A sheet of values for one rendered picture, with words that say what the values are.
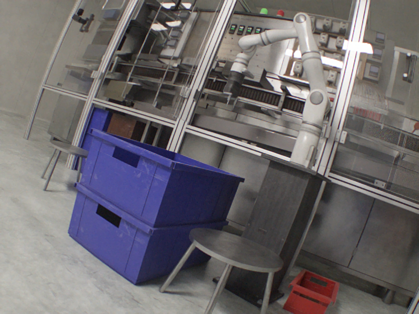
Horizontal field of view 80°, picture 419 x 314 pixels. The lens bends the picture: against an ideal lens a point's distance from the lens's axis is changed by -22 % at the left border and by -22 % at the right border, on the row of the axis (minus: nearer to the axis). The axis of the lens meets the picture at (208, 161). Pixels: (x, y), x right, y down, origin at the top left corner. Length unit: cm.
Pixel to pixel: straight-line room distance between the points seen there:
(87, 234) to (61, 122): 228
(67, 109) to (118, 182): 232
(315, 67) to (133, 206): 91
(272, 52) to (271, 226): 155
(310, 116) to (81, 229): 97
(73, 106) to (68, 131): 26
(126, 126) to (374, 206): 170
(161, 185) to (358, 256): 128
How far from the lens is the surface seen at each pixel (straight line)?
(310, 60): 135
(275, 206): 117
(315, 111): 124
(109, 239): 106
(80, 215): 117
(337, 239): 184
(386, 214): 184
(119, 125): 226
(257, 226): 120
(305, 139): 122
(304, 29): 144
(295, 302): 126
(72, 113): 318
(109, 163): 107
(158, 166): 94
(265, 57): 241
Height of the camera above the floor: 49
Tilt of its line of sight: 2 degrees down
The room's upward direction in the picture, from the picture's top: 20 degrees clockwise
